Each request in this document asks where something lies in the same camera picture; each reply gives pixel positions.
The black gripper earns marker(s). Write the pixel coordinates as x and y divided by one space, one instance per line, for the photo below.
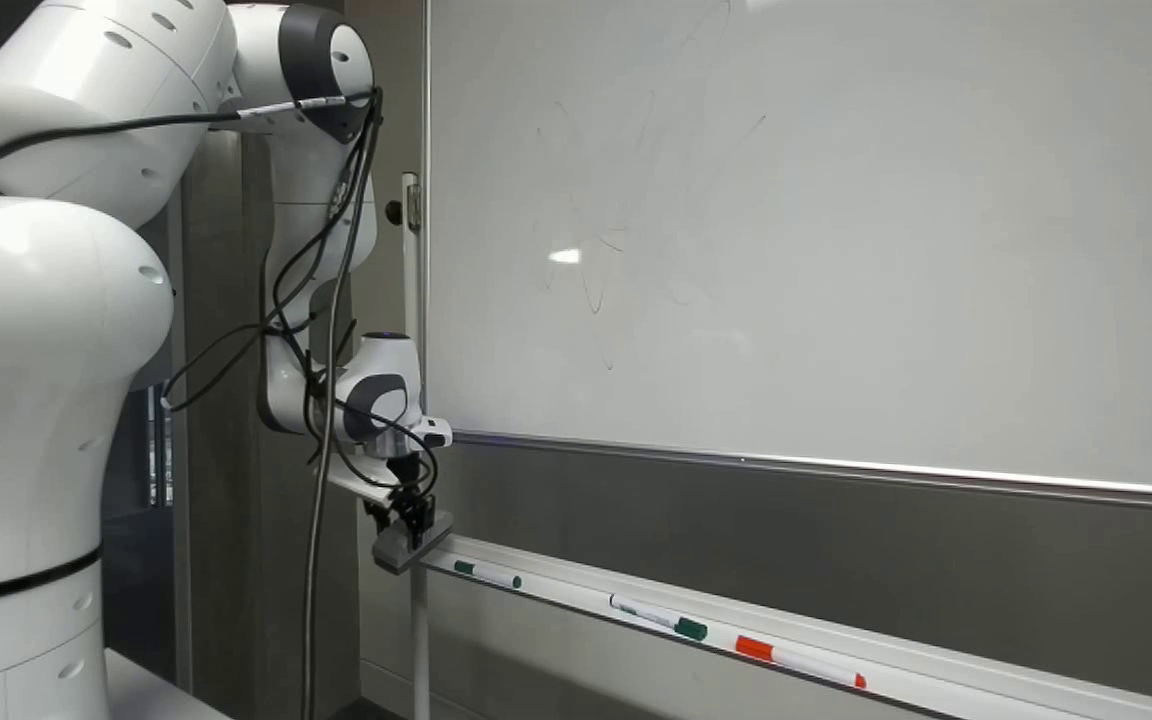
412 495

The grey whiteboard eraser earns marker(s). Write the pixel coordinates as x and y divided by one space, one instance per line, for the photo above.
400 544

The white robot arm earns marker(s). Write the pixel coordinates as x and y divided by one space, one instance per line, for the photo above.
101 110

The small black capped marker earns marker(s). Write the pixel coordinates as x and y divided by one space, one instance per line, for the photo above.
486 574

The green capped marker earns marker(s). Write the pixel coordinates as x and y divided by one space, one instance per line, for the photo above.
663 617

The black stand knob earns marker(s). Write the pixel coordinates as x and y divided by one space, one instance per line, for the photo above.
394 208

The orange capped marker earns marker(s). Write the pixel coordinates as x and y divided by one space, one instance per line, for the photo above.
797 659

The whiteboard marker tray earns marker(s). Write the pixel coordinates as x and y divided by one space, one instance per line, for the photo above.
907 673

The large whiteboard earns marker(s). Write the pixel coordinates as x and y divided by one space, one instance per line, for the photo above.
872 232

